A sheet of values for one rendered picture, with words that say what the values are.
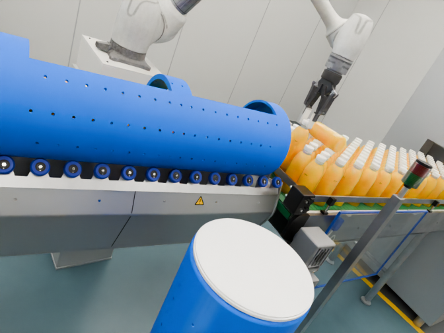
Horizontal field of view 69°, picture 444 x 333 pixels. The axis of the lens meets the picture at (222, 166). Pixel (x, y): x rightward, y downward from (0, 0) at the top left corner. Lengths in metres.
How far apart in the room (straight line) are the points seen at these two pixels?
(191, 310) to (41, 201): 0.49
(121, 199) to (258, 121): 0.49
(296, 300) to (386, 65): 5.27
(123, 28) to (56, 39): 2.32
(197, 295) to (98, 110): 0.47
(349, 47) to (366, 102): 4.48
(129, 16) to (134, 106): 0.64
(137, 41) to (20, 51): 0.68
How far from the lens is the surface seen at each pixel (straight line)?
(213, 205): 1.14
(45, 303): 1.83
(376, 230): 1.47
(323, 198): 1.37
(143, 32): 1.44
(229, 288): 0.63
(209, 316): 0.66
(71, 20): 3.72
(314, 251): 1.29
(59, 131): 0.83
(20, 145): 0.85
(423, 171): 1.39
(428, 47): 5.65
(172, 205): 1.06
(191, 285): 0.67
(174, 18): 1.59
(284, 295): 0.69
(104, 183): 0.96
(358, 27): 1.33
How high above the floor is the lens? 1.46
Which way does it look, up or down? 24 degrees down
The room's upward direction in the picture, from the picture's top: 24 degrees clockwise
